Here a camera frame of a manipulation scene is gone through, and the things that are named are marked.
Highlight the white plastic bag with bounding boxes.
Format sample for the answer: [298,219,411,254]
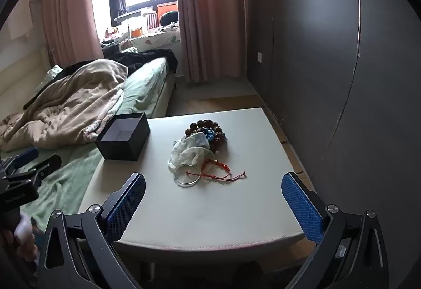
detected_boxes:
[167,133,215,175]

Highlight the patterned sill cloth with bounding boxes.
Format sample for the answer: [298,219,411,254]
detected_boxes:
[130,23,182,50]

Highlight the silver bangle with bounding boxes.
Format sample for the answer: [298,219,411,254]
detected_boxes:
[174,163,202,188]

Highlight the black clothing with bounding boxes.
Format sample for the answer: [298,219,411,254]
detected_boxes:
[102,48,179,75]

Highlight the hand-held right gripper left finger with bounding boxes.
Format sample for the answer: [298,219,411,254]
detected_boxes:
[38,172,147,289]

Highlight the brown bead bracelet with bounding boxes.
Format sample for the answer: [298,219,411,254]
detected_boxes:
[185,119,228,155]

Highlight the person's left hand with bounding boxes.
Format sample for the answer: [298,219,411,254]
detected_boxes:
[0,213,39,265]

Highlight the black cardboard box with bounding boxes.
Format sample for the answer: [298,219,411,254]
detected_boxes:
[95,112,151,161]

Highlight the bed with green sheet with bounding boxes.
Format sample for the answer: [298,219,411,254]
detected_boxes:
[0,46,179,234]

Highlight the dark green round cushion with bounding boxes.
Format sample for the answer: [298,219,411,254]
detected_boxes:
[159,11,180,25]

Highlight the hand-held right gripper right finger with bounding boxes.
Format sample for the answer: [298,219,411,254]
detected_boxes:
[281,172,389,289]

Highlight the pink curtain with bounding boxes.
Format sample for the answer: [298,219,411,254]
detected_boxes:
[176,0,254,83]
[39,0,105,67]

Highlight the orange box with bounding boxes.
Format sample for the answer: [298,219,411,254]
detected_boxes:
[157,4,178,18]

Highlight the red string bracelet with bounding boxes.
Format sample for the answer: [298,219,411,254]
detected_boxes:
[186,159,247,182]

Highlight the beige blanket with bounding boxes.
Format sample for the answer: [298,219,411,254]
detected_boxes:
[0,59,129,150]

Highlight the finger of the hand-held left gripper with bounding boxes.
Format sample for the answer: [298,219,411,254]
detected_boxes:
[10,154,62,185]
[2,148,40,174]

